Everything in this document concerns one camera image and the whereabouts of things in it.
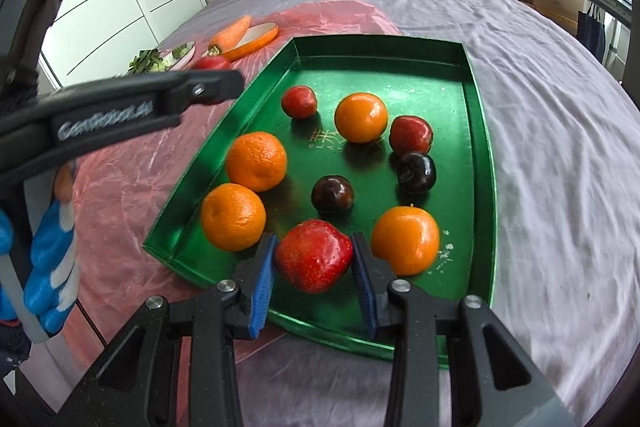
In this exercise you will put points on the dark purple plum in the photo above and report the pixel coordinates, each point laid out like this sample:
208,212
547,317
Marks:
332,193
416,172

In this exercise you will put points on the bed with purple sheet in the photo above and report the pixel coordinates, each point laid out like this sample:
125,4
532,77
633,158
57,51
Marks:
550,157

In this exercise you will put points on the person's left hand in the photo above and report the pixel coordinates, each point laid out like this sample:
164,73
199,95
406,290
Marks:
50,247

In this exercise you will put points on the dark blue bag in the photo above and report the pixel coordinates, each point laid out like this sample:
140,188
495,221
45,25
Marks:
592,32

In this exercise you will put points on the green broccoli floret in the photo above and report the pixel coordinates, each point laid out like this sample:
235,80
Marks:
182,49

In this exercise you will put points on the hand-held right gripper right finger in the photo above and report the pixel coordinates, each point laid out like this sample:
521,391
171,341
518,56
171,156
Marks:
364,287

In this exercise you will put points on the grey plate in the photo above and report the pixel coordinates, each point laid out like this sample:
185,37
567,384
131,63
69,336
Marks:
186,54

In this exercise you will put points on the red apple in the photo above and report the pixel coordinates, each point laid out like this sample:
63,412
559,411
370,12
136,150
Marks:
312,254
299,102
212,63
410,134

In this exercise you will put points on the orange plate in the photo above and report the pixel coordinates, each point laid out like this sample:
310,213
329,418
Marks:
255,38

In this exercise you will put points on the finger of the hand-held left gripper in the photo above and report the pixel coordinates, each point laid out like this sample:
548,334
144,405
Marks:
215,82

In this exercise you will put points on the pink plastic sheet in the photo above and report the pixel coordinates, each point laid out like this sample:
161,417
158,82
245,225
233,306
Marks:
125,187

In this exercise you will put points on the orange carrot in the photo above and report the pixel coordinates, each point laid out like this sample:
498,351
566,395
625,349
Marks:
230,34

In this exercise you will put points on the orange tangerine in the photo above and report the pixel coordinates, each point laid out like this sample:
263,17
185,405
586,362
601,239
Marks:
233,217
361,117
405,239
256,161

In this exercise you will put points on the person's left forearm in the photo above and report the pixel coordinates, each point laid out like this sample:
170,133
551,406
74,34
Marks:
10,347

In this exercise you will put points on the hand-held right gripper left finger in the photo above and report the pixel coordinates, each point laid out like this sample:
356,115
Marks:
262,287

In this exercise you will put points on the green tray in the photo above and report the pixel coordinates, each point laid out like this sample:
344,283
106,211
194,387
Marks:
440,82

